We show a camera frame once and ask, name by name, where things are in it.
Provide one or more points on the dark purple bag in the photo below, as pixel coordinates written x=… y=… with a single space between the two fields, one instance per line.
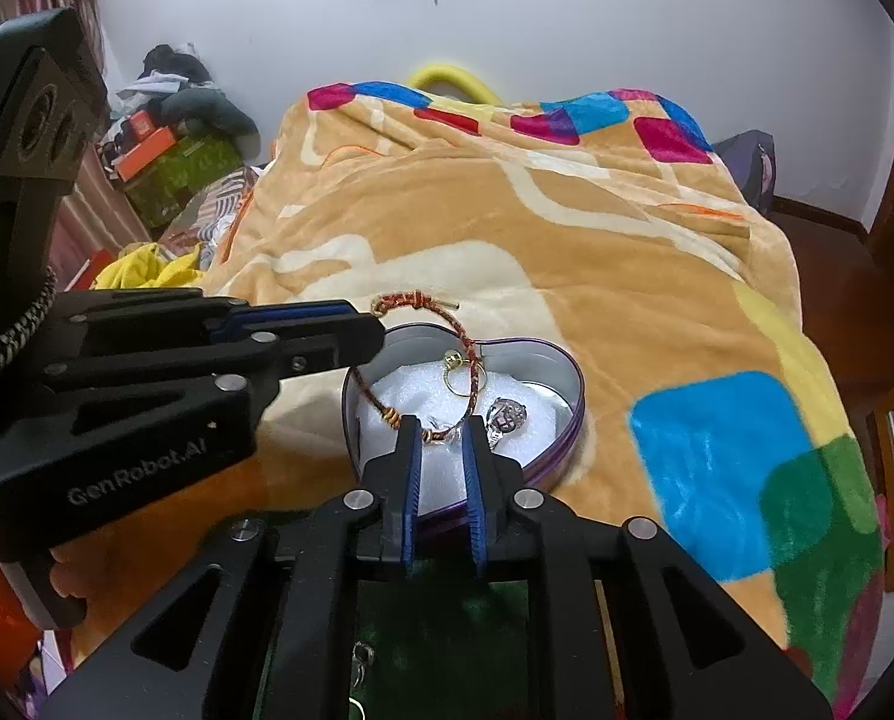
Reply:
x=747 y=165

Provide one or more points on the orange shoe box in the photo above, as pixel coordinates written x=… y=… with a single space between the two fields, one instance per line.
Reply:
x=147 y=154

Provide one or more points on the heart-shaped purple tin box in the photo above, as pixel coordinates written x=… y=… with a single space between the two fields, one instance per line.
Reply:
x=556 y=390

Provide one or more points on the striped cloth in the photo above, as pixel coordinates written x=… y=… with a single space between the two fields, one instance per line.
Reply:
x=218 y=210

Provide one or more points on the green cardboard box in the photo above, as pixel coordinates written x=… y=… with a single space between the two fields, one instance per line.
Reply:
x=184 y=172

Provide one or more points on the orange patterned plush blanket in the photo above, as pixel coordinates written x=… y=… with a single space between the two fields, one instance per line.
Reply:
x=567 y=277

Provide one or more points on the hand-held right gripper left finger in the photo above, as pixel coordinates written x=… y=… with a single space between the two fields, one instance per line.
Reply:
x=411 y=480

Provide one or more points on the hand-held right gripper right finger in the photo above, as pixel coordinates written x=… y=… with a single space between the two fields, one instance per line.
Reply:
x=474 y=487

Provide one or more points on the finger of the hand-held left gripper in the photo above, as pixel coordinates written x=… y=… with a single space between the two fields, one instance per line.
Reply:
x=297 y=311
x=327 y=349

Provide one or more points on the yellow cloth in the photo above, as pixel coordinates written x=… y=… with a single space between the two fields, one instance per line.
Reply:
x=143 y=266

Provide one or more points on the white foam padding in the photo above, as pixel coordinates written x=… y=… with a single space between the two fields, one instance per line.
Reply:
x=409 y=390

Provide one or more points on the pile of dark clothes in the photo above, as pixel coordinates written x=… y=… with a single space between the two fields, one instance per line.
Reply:
x=173 y=64

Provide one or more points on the grey neck pillow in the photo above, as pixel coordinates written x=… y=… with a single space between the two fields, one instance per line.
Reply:
x=222 y=116

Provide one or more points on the yellow foam tube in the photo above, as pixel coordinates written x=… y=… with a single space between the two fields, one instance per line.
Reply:
x=447 y=74

